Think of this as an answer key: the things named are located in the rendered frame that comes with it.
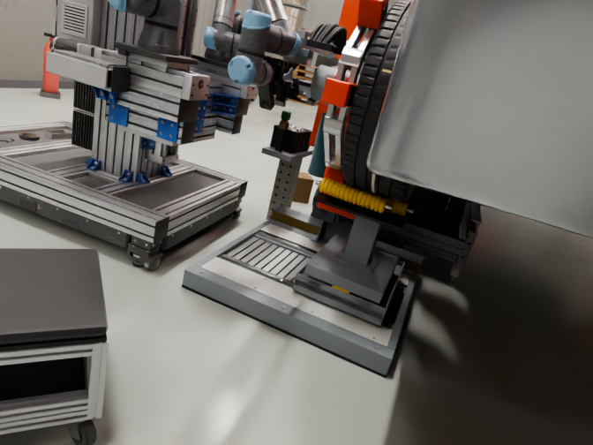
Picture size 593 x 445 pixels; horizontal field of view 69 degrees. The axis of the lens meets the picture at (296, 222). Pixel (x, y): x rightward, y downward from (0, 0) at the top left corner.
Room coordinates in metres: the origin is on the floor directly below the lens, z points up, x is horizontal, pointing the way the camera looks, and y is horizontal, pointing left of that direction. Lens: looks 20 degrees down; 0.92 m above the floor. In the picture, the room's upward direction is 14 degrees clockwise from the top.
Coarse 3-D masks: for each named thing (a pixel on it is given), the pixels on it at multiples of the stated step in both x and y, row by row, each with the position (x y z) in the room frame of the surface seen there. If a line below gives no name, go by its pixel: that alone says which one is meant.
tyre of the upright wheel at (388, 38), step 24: (408, 0) 1.53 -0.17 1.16; (384, 24) 1.40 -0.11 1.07; (384, 48) 1.36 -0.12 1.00; (384, 72) 1.32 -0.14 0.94; (360, 96) 1.33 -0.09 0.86; (384, 96) 1.31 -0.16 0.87; (360, 120) 1.32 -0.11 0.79; (360, 144) 1.35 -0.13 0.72; (360, 168) 1.38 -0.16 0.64; (384, 192) 1.45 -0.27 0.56; (408, 192) 1.41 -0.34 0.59
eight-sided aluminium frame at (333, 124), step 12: (360, 36) 1.50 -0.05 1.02; (372, 36) 1.48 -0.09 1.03; (348, 48) 1.42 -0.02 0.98; (360, 48) 1.42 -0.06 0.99; (348, 60) 1.40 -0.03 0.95; (360, 60) 1.40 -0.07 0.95; (348, 108) 1.41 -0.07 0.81; (324, 120) 1.41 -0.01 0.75; (336, 120) 1.40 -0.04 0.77; (324, 132) 1.43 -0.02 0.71; (336, 132) 1.41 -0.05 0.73; (336, 144) 1.45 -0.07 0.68; (336, 156) 1.50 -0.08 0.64; (336, 168) 1.54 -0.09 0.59
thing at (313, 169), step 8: (320, 120) 1.81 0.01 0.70; (320, 128) 1.78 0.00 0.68; (320, 136) 1.77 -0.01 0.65; (320, 144) 1.77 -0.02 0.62; (320, 152) 1.77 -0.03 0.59; (312, 160) 1.79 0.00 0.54; (320, 160) 1.77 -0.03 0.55; (312, 168) 1.78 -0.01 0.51; (320, 168) 1.77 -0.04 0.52; (320, 176) 1.77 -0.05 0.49
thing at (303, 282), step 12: (300, 276) 1.48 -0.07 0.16; (396, 276) 1.72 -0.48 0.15; (300, 288) 1.47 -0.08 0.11; (312, 288) 1.46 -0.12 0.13; (324, 288) 1.45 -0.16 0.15; (336, 288) 1.43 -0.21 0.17; (324, 300) 1.44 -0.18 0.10; (336, 300) 1.43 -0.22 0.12; (348, 300) 1.42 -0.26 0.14; (360, 300) 1.41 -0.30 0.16; (384, 300) 1.48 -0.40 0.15; (348, 312) 1.41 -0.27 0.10; (360, 312) 1.40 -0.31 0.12; (372, 312) 1.39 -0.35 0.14; (384, 312) 1.38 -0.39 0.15
